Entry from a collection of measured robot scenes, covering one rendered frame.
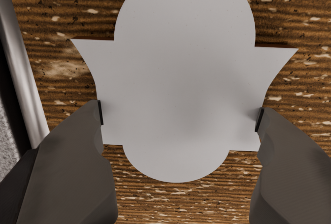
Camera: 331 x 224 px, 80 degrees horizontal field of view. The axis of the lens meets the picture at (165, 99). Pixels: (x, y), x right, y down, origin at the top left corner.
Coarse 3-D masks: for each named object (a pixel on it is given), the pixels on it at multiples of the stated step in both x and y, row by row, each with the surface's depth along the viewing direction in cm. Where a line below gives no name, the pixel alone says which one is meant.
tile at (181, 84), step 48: (144, 0) 10; (192, 0) 10; (240, 0) 10; (96, 48) 11; (144, 48) 11; (192, 48) 11; (240, 48) 11; (288, 48) 11; (144, 96) 12; (192, 96) 12; (240, 96) 12; (144, 144) 14; (192, 144) 14; (240, 144) 14
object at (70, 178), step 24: (72, 120) 9; (96, 120) 10; (48, 144) 8; (72, 144) 8; (96, 144) 9; (48, 168) 7; (72, 168) 7; (96, 168) 7; (48, 192) 6; (72, 192) 6; (96, 192) 6; (24, 216) 5; (48, 216) 5; (72, 216) 5; (96, 216) 6
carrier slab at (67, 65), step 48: (48, 0) 11; (96, 0) 11; (288, 0) 10; (48, 48) 12; (48, 96) 13; (96, 96) 13; (288, 96) 13; (144, 192) 18; (192, 192) 17; (240, 192) 17
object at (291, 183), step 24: (264, 120) 11; (264, 144) 9; (288, 144) 8; (312, 144) 8; (264, 168) 7; (288, 168) 7; (312, 168) 7; (264, 192) 6; (288, 192) 6; (312, 192) 6; (264, 216) 6; (288, 216) 6; (312, 216) 6
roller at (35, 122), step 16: (0, 0) 12; (0, 16) 13; (0, 32) 13; (16, 32) 13; (16, 48) 14; (16, 64) 14; (16, 80) 15; (32, 80) 15; (32, 96) 15; (32, 112) 16; (32, 128) 17; (48, 128) 17; (32, 144) 18
